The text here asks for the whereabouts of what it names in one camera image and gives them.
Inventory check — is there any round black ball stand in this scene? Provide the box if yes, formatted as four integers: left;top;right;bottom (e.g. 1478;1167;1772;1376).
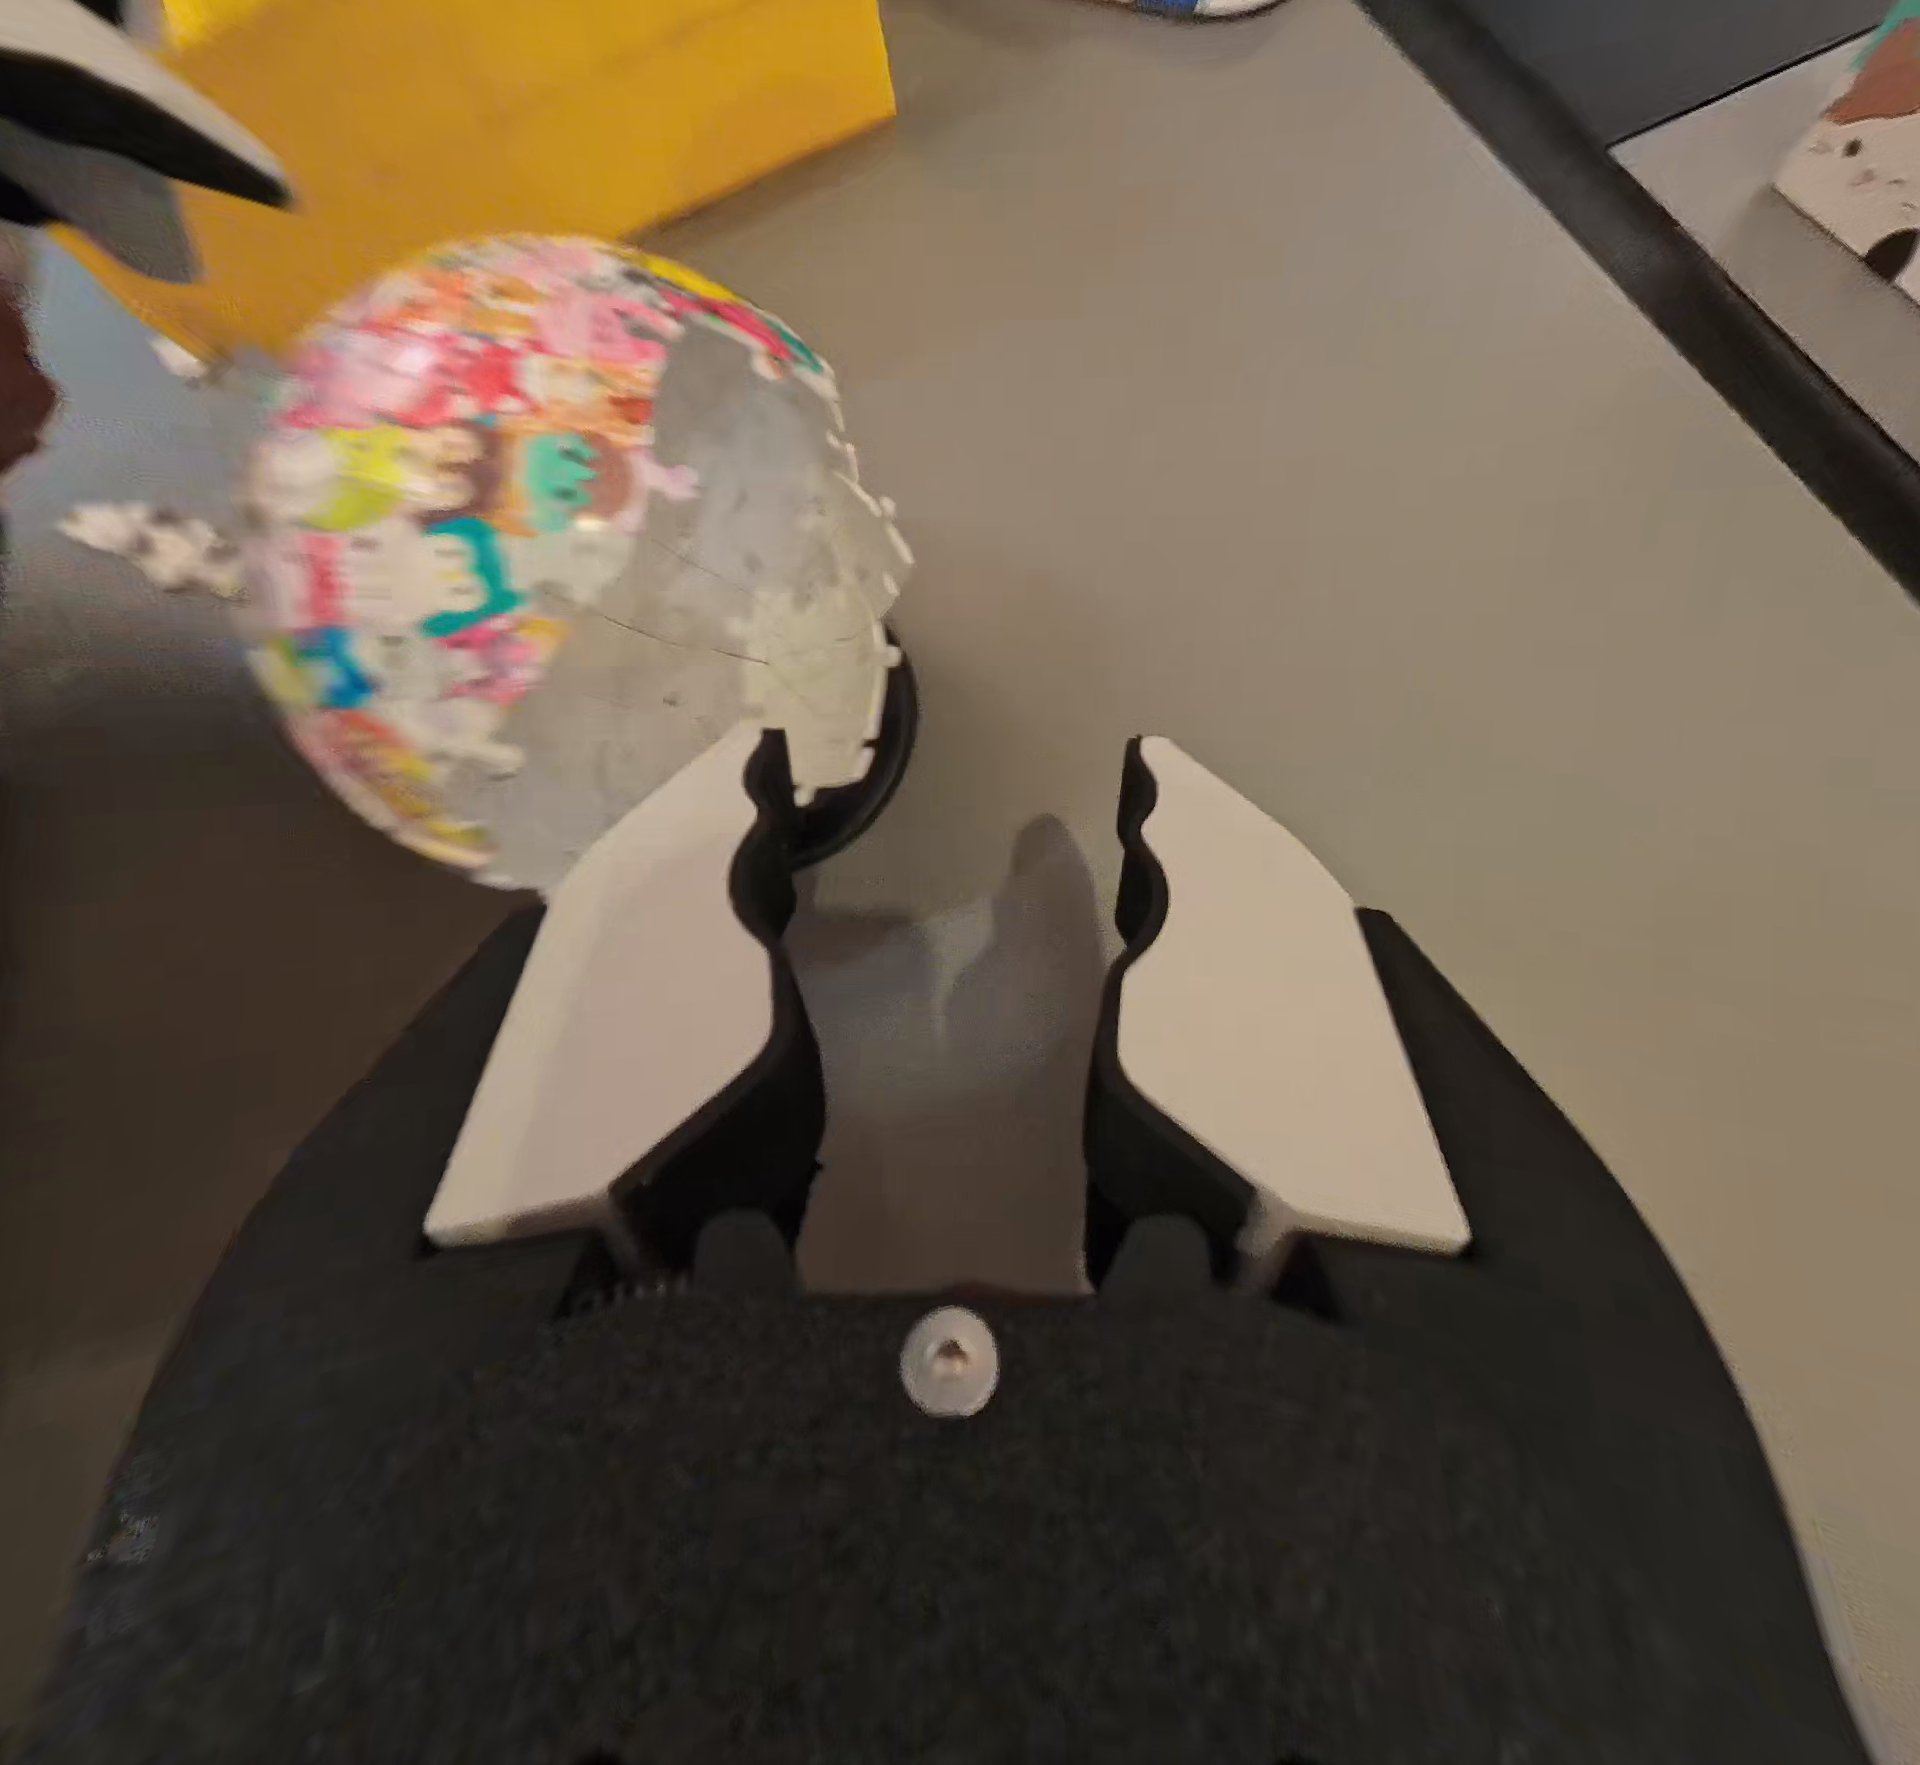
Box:
784;624;923;875

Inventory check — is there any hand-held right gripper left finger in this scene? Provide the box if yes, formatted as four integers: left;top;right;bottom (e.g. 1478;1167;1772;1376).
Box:
427;729;830;1295

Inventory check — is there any puzzle box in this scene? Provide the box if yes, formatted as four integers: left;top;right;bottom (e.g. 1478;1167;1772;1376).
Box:
1772;0;1920;303

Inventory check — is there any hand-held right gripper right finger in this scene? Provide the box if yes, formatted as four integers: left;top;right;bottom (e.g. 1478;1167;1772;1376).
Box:
1087;736;1478;1295

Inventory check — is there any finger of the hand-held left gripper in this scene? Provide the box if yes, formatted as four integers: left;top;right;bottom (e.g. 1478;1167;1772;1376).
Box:
0;123;202;283
0;0;297;216

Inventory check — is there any colourful puzzle ball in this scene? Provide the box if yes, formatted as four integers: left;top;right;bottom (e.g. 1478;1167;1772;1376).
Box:
242;235;916;887

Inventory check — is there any white puzzle piece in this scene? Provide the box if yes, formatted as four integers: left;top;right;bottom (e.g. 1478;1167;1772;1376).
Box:
60;500;250;602

